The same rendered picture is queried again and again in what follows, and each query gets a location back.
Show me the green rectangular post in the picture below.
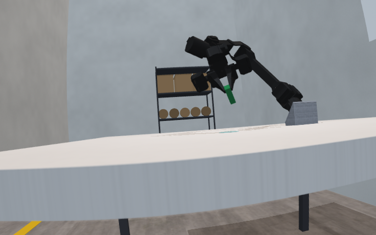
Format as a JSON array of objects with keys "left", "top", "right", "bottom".
[{"left": 224, "top": 85, "right": 236, "bottom": 104}]

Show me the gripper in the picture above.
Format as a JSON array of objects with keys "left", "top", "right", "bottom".
[{"left": 191, "top": 54, "right": 252, "bottom": 93}]

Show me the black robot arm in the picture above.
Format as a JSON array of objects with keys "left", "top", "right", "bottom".
[{"left": 185, "top": 36, "right": 303, "bottom": 111}]

